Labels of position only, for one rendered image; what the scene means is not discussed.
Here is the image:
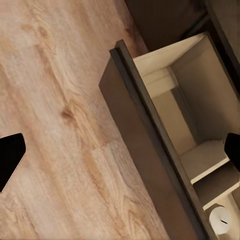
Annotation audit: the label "pillar candle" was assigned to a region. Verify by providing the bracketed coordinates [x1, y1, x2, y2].
[205, 203, 232, 235]

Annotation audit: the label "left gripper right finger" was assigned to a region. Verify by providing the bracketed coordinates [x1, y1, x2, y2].
[224, 133, 240, 173]

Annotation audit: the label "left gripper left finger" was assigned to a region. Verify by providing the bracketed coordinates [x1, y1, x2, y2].
[0, 133, 26, 193]

